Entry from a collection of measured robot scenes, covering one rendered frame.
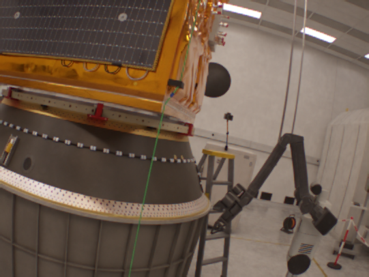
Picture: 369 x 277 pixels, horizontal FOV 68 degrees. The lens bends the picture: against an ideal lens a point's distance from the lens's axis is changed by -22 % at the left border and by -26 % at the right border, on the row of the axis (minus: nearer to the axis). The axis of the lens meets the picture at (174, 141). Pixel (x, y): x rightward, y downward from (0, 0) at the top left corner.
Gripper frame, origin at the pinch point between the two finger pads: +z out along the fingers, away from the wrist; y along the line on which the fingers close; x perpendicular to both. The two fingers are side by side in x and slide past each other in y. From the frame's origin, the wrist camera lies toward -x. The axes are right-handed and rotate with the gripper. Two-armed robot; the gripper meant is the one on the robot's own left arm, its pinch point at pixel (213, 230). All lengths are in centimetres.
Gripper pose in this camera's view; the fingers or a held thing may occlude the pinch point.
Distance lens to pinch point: 183.6
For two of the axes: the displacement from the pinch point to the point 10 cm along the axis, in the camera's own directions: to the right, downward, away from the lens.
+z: -6.6, 7.3, 1.9
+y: -2.8, -0.1, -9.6
